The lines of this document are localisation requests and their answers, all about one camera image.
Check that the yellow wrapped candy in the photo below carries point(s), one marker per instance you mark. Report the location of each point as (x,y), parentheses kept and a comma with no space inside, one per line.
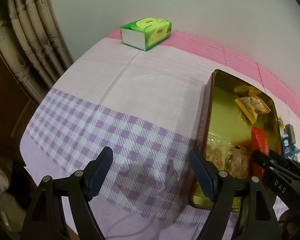
(281,123)

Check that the grey sesame cake block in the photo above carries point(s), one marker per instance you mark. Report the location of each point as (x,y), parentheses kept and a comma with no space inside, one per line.
(289,130)

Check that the green tissue pack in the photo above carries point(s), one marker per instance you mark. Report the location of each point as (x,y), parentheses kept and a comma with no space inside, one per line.
(145,33)

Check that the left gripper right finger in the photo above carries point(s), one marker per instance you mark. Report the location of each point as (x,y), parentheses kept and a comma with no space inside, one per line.
(205,172)

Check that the clear long pastry packet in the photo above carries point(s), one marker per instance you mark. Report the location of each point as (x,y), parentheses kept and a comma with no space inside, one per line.
(237,162)

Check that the clear fried twist snack pack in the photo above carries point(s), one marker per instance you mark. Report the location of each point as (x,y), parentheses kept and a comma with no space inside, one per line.
(218,153)

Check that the blue black candy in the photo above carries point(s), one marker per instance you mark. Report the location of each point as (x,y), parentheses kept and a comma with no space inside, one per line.
(295,152)

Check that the orange yellow snack packet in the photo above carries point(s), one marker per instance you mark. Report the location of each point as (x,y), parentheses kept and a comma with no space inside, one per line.
(252,106)

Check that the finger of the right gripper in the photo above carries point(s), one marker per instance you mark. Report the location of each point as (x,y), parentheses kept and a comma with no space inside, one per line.
(288,164)
(265,162)

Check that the gold rectangular metal tin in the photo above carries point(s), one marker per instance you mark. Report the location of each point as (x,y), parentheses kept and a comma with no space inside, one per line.
(221,120)

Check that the pink purple checkered tablecloth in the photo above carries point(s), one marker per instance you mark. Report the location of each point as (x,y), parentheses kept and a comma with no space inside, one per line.
(144,106)

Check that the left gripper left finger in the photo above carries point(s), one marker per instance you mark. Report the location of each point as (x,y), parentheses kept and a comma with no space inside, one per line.
(96,171)

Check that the navy white cracker packet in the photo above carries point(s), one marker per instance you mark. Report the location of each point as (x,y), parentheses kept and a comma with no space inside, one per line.
(286,147)

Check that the red snack packet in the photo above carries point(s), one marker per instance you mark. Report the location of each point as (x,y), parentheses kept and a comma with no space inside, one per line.
(258,142)

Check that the beige patterned curtain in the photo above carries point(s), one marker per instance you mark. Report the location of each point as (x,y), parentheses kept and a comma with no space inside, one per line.
(31,47)

